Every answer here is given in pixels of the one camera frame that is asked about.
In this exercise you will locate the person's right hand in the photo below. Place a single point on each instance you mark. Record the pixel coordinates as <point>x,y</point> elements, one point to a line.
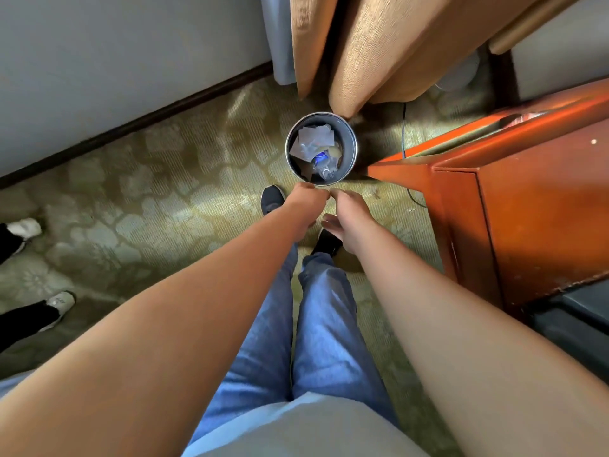
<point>352,223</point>

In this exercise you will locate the person's left hand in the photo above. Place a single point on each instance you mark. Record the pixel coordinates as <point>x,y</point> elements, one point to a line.
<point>307,204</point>

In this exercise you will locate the clear plastic water bottles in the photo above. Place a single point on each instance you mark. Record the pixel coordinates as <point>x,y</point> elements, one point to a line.
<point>328,173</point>

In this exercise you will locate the plastic water bottle blue label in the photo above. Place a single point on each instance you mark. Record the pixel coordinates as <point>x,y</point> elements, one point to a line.
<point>322,159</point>

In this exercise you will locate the white paper slip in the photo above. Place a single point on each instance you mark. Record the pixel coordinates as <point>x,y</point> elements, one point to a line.
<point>316,135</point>

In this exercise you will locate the grey mini fridge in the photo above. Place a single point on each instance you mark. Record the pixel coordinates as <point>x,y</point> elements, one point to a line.
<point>571,328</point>

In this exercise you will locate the person's left forearm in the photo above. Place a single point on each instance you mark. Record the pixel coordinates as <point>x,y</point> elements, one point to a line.
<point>142,337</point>

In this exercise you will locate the person's right forearm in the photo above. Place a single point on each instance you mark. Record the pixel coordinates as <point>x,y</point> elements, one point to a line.
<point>476,356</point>

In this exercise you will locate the person's right black shoe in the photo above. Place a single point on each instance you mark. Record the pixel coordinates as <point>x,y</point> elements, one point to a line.
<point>327,242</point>

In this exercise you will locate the person's black shoe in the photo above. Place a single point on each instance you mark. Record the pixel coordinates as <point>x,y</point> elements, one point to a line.
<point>327,242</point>
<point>272,199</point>

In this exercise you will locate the person's left black shoe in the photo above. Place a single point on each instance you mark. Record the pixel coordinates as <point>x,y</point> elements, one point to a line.
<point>272,199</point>

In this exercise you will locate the person's legs in blue jeans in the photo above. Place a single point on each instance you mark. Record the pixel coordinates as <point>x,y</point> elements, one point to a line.
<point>323,337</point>

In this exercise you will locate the person's grey shirt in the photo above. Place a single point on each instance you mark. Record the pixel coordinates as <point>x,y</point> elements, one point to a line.
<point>304,433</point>

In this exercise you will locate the round metal trash bin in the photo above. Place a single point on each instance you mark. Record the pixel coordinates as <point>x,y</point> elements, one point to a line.
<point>349,137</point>

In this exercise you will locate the white sheer curtain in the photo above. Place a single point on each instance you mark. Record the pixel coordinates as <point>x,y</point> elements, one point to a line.
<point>278,38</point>

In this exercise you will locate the brown curtain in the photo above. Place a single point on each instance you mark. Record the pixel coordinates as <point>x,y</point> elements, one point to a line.
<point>380,42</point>

